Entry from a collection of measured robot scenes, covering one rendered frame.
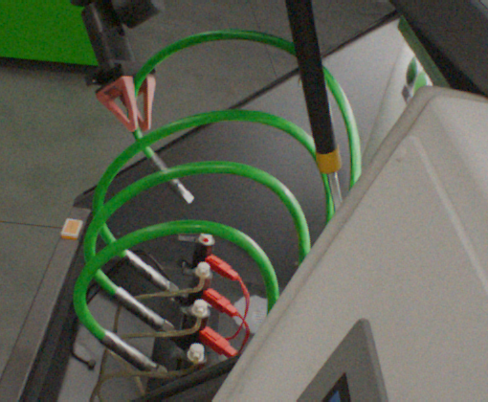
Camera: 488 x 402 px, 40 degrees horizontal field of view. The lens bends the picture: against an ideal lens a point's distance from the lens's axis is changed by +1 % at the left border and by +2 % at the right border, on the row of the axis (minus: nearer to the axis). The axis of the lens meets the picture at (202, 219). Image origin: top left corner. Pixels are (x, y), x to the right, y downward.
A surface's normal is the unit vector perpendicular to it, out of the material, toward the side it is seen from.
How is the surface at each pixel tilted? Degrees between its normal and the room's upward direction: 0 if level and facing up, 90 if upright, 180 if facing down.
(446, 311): 76
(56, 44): 90
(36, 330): 0
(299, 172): 90
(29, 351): 0
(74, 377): 0
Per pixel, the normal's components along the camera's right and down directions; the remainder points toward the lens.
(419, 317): -0.92, -0.36
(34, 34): 0.19, 0.57
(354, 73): -0.05, 0.55
